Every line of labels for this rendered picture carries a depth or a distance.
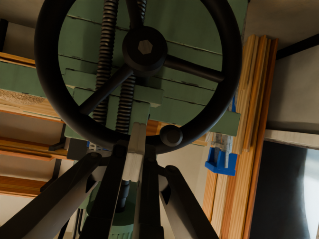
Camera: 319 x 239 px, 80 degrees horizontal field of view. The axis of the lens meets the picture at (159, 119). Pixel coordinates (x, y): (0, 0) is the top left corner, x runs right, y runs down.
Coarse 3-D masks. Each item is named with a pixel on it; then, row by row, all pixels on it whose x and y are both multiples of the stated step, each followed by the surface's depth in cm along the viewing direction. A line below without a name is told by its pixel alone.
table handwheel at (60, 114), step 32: (64, 0) 25; (128, 0) 26; (224, 0) 27; (128, 32) 25; (224, 32) 28; (128, 64) 26; (160, 64) 25; (192, 64) 27; (224, 64) 28; (64, 96) 25; (96, 96) 26; (224, 96) 27; (96, 128) 25; (192, 128) 27
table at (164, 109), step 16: (0, 64) 41; (16, 64) 41; (0, 80) 41; (16, 80) 41; (32, 80) 42; (64, 80) 34; (80, 80) 34; (144, 96) 35; (160, 96) 36; (160, 112) 45; (176, 112) 46; (192, 112) 46; (224, 128) 47
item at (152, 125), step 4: (148, 120) 55; (152, 120) 55; (148, 124) 55; (152, 124) 55; (156, 124) 55; (148, 128) 55; (152, 128) 55; (156, 128) 55; (148, 132) 55; (152, 132) 55
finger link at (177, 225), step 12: (168, 168) 15; (168, 180) 14; (180, 180) 14; (180, 192) 13; (168, 204) 14; (180, 204) 12; (192, 204) 12; (168, 216) 14; (180, 216) 12; (192, 216) 11; (204, 216) 11; (180, 228) 12; (192, 228) 11; (204, 228) 11
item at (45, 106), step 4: (0, 100) 55; (4, 100) 55; (44, 100) 57; (8, 104) 55; (12, 104) 56; (16, 104) 56; (20, 104) 56; (36, 104) 56; (40, 104) 57; (44, 104) 57; (48, 104) 57; (28, 108) 56; (32, 108) 56; (36, 108) 56; (40, 108) 57; (44, 108) 57; (48, 108) 57; (52, 108) 57; (48, 112) 57; (52, 112) 57; (164, 124) 61; (168, 124) 61; (160, 128) 61
